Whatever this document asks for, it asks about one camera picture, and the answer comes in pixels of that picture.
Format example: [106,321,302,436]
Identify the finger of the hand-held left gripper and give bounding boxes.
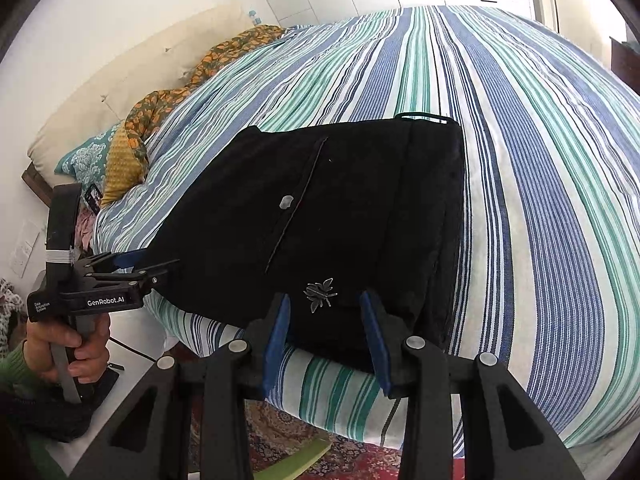
[95,259,181,288]
[75,251,148,273]

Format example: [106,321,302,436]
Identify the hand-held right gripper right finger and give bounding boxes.
[359,290,586,480]

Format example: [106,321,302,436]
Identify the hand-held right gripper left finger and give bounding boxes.
[70,292,292,480]

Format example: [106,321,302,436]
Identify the black pants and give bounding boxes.
[145,111,467,373]

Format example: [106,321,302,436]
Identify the person's left forearm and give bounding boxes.
[0,345,46,401]

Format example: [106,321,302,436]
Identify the person's left hand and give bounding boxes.
[25,317,111,386]

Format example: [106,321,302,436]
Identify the pink cloth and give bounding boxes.
[75,207,98,253]

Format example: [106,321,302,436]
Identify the white floral cloth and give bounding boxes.
[0,277,26,356]

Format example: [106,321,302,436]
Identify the mustard dotted cushion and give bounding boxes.
[100,127,148,208]

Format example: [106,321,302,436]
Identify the red patterned rug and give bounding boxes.
[190,400,466,480]

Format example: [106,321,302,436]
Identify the teal patterned pillow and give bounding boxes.
[54,122,126,181]

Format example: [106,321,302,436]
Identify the light green flat object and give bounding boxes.
[250,437,333,480]

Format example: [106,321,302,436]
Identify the dark knit garment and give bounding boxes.
[0,390,96,443]

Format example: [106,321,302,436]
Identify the orange floral green blanket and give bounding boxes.
[124,25,286,161]

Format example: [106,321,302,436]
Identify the cream padded headboard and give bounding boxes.
[27,2,261,178]

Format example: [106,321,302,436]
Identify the striped blue green bedspread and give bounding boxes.
[92,5,640,451]

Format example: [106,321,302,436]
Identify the dark wooden furniture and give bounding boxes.
[609,36,638,91]

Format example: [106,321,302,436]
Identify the black cable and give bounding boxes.
[107,337,158,363]

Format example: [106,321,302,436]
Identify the wooden bed frame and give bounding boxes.
[21,167,56,208]

